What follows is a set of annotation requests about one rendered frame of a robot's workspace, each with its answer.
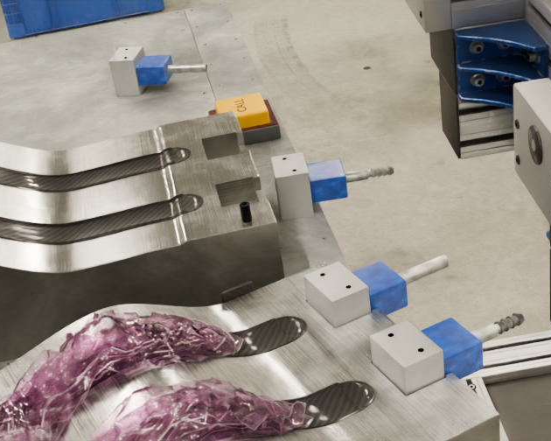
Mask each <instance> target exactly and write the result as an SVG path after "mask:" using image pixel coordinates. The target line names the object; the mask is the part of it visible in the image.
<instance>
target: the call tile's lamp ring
mask: <svg viewBox="0 0 551 441"><path fill-rule="evenodd" d="M263 101H264V103H265V105H266V107H267V109H268V112H269V117H270V120H271V122H270V123H265V124H261V125H256V126H252V127H247V128H243V129H241V130H242V131H247V130H255V129H259V128H264V127H268V126H273V125H277V124H278V122H277V120H276V117H275V115H274V113H273V110H272V108H271V107H270V105H269V101H268V99H267V100H263ZM214 112H216V109H214V110H209V115H210V116H211V115H215V113H214Z"/></svg>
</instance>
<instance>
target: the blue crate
mask: <svg viewBox="0 0 551 441"><path fill-rule="evenodd" d="M0 3H1V6H2V9H3V15H4V19H5V22H6V26H7V30H8V33H9V37H10V39H21V38H26V37H30V36H35V35H39V34H44V33H49V32H57V31H62V30H66V29H72V28H76V27H81V26H85V25H93V24H99V23H103V22H108V21H112V20H116V19H122V18H130V17H134V16H139V15H143V14H149V13H153V12H158V11H161V10H162V9H164V1H163V0H0Z"/></svg>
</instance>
